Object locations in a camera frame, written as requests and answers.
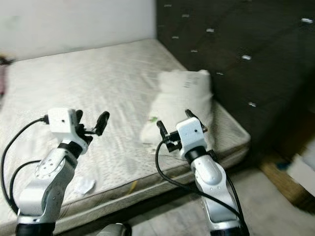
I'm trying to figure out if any white pillow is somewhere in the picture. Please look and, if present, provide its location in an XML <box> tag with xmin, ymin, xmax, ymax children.
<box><xmin>140</xmin><ymin>69</ymin><xmax>215</xmax><ymax>148</ymax></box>

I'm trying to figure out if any white quilted mattress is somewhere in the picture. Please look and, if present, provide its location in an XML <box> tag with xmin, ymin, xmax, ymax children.
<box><xmin>0</xmin><ymin>38</ymin><xmax>252</xmax><ymax>234</ymax></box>

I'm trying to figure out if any silver left robot leg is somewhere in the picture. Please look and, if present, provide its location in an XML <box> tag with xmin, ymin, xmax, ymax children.
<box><xmin>96</xmin><ymin>222</ymin><xmax>132</xmax><ymax>236</ymax></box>

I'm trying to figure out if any dark tufted headboard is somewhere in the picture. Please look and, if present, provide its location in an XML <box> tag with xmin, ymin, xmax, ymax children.
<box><xmin>156</xmin><ymin>0</ymin><xmax>315</xmax><ymax>163</ymax></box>

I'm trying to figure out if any brown wooden board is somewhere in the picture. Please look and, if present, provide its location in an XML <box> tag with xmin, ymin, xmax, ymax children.
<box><xmin>258</xmin><ymin>155</ymin><xmax>315</xmax><ymax>207</ymax></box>

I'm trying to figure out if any white crumpled sheet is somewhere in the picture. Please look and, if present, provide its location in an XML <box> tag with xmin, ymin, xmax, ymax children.
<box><xmin>286</xmin><ymin>153</ymin><xmax>315</xmax><ymax>197</ymax></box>

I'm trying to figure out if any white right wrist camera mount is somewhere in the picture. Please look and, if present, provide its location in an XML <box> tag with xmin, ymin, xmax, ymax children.
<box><xmin>175</xmin><ymin>117</ymin><xmax>207</xmax><ymax>150</ymax></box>

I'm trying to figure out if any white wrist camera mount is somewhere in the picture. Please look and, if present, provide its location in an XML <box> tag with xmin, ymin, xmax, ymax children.
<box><xmin>175</xmin><ymin>117</ymin><xmax>207</xmax><ymax>150</ymax></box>
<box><xmin>47</xmin><ymin>108</ymin><xmax>82</xmax><ymax>143</ymax></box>

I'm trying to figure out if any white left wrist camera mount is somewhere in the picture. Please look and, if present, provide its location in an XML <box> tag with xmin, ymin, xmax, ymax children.
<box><xmin>47</xmin><ymin>108</ymin><xmax>82</xmax><ymax>143</ymax></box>

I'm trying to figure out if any long black left arm cable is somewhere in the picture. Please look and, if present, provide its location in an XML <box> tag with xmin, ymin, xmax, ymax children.
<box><xmin>0</xmin><ymin>116</ymin><xmax>50</xmax><ymax>217</ymax></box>

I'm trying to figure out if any short black left arm cable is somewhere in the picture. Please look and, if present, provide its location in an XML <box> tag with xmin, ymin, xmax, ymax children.
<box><xmin>10</xmin><ymin>160</ymin><xmax>39</xmax><ymax>214</ymax></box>

